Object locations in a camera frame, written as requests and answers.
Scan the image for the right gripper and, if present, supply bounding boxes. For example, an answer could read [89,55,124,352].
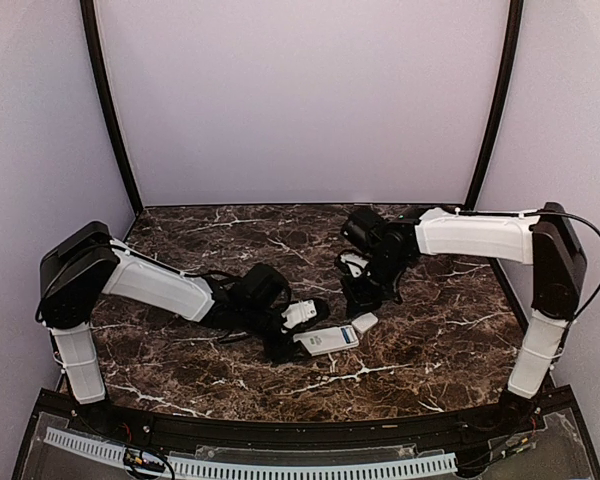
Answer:
[340,250,409,319]

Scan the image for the white battery cover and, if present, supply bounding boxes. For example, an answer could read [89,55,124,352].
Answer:
[351,313,378,335]

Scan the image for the white remote control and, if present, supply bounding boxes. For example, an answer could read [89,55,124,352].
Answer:
[293,326,359,356]

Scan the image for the blue battery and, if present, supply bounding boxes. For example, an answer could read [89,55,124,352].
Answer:
[340,326,358,345]

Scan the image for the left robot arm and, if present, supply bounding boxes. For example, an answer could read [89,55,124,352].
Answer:
[35,221,304,436]

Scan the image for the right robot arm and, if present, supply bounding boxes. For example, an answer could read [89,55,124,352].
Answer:
[335,202,600,434]

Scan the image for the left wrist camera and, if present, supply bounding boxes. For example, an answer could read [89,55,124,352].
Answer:
[281,298,331,333]

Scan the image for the white cable duct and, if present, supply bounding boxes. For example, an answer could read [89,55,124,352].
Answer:
[44,427,457,480]

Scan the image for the black front rail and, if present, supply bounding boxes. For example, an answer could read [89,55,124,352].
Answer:
[39,387,576,454]

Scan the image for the right black frame post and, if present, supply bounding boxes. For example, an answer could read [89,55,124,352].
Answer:
[462,0,525,216]

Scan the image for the black frame post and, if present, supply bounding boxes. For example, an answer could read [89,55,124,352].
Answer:
[462,0,525,216]
[79,0,144,217]

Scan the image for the left black frame post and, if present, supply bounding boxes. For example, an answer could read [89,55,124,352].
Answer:
[79,0,144,217]

